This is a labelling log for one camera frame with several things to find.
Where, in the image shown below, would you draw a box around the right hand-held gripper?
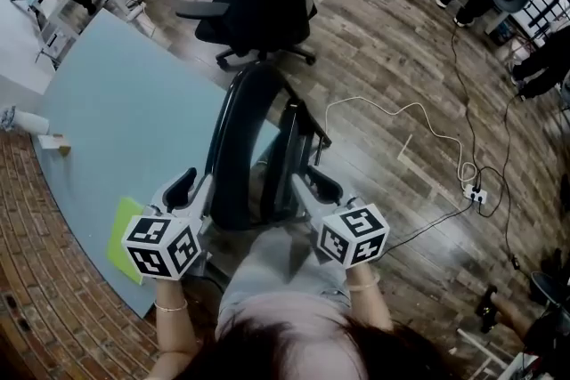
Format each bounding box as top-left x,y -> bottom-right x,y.
291,166 -> 391,269

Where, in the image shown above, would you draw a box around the person's right forearm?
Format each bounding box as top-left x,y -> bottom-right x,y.
345,262 -> 395,331

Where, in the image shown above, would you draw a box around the black folding chair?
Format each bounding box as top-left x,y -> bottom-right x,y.
204,60 -> 333,237

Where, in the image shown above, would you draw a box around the green and white box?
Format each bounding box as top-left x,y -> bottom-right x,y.
105,196 -> 151,286

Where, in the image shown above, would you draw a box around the white power strip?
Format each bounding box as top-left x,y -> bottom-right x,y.
462,183 -> 490,206

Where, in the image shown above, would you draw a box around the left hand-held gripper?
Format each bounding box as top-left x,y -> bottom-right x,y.
121,167 -> 215,281

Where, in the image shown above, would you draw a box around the white cable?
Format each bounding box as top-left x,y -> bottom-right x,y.
323,96 -> 480,192

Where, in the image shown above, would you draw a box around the light blue table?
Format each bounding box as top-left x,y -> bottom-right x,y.
30,8 -> 281,319

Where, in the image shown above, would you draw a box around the blue printed bucket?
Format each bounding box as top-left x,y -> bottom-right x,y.
493,20 -> 514,46

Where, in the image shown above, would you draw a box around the pale bead bracelet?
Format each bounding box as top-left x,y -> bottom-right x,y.
346,273 -> 382,293

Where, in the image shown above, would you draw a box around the thin gold bracelet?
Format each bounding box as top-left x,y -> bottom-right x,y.
154,299 -> 190,314

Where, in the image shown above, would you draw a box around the person's light grey trousers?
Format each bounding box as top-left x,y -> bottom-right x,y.
217,226 -> 353,312

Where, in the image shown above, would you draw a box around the person's left forearm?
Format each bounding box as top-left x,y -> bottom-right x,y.
153,278 -> 202,370

